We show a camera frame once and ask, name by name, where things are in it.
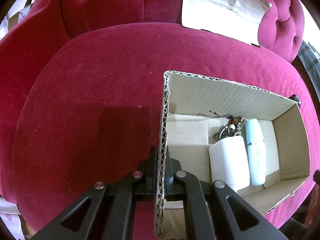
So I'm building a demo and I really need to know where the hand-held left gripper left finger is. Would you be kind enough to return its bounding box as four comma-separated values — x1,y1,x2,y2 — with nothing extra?
31,146,157,240

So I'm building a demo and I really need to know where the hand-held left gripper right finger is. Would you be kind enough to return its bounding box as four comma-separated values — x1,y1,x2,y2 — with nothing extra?
165,152,289,240

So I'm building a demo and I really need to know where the large white charger plug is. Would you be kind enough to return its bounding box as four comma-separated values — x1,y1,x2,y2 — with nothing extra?
209,135,250,193

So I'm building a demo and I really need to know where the pale blue lotion bottle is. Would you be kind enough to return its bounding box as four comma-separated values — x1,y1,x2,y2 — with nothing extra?
245,119,266,187

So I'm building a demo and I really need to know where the metal keychain with beads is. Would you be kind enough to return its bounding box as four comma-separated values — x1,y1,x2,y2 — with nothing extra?
209,110,247,141

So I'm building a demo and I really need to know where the cardboard box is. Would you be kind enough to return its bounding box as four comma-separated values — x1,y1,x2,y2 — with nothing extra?
154,70,314,239

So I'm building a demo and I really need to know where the red velvet tufted sofa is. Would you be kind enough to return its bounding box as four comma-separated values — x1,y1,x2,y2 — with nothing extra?
0,0,315,235

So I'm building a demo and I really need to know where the grey plaid blanket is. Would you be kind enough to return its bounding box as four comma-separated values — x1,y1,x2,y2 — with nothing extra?
297,39,320,67

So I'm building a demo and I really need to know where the white printed cloth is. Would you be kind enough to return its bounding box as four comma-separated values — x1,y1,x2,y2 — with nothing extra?
0,197,23,240

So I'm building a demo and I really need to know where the white paper sheet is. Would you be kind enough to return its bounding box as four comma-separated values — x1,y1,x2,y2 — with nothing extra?
181,0,273,47

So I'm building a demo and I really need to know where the small brown cardboard carton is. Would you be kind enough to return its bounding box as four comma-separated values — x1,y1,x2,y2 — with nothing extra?
7,12,23,31

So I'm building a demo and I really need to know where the dark wooden bed frame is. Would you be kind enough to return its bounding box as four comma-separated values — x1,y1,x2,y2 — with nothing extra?
296,55,320,100

